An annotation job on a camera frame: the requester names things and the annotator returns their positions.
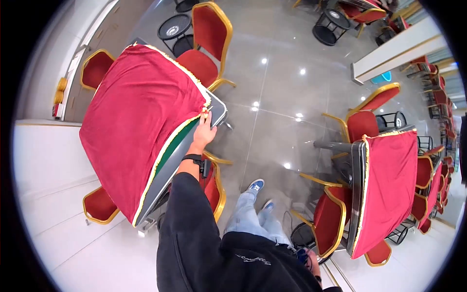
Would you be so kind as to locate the light blue bin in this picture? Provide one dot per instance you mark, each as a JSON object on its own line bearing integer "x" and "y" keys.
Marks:
{"x": 382, "y": 77}

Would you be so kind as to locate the red gold-fringed tablecloth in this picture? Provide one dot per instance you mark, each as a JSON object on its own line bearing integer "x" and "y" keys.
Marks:
{"x": 138, "y": 124}
{"x": 390, "y": 189}

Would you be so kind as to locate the person's left fingers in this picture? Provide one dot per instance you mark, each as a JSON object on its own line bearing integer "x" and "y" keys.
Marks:
{"x": 205, "y": 116}

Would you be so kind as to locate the black round side table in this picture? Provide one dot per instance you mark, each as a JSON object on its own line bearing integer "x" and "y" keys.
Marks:
{"x": 330, "y": 27}
{"x": 398, "y": 233}
{"x": 392, "y": 119}
{"x": 175, "y": 31}
{"x": 185, "y": 5}
{"x": 302, "y": 235}

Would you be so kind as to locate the white partition wall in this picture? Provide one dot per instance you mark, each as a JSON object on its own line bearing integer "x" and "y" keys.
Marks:
{"x": 397, "y": 51}

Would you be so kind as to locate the person's right hand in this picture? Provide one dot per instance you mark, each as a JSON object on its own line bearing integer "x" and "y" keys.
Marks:
{"x": 313, "y": 262}

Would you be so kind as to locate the yellow round wall fittings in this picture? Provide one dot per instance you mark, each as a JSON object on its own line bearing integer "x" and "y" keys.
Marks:
{"x": 60, "y": 89}

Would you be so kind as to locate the black wrist band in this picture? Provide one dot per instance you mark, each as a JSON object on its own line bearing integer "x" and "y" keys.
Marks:
{"x": 195, "y": 158}
{"x": 318, "y": 279}

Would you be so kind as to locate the person's legs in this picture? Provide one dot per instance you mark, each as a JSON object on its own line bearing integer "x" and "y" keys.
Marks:
{"x": 248, "y": 219}

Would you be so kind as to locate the row of tables and chairs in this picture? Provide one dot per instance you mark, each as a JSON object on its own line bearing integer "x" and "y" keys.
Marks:
{"x": 439, "y": 127}

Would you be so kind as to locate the red gold-framed chair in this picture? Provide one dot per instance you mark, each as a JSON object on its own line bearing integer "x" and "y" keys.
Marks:
{"x": 328, "y": 219}
{"x": 215, "y": 189}
{"x": 423, "y": 175}
{"x": 95, "y": 69}
{"x": 378, "y": 253}
{"x": 99, "y": 206}
{"x": 361, "y": 12}
{"x": 208, "y": 43}
{"x": 365, "y": 120}

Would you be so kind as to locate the person's left hand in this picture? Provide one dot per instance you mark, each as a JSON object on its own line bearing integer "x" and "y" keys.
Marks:
{"x": 203, "y": 134}

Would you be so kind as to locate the person's left thumb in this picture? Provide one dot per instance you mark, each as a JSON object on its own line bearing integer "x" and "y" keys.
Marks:
{"x": 213, "y": 129}

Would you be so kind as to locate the grey green-topped game table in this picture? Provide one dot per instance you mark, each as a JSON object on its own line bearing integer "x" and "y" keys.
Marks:
{"x": 182, "y": 146}

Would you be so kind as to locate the small blue object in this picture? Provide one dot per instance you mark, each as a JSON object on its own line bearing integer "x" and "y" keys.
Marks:
{"x": 301, "y": 255}

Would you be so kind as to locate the person's body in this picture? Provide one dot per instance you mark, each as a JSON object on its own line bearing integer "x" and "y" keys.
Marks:
{"x": 233, "y": 266}

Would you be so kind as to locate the red wall alarm box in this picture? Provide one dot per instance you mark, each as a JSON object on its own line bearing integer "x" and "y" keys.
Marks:
{"x": 57, "y": 110}

